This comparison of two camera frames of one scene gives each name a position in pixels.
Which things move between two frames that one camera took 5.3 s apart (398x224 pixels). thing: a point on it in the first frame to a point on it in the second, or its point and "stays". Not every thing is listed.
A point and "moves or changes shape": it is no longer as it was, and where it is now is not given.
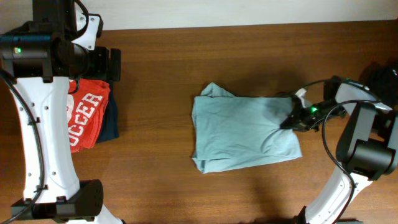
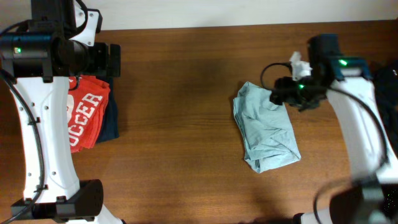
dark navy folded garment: (109, 129) stays
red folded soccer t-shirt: (87, 100) stays
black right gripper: (300, 124) to (283, 90)
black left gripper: (102, 70) stays
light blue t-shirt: (232, 130) moves or changes shape
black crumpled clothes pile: (381, 77) stays
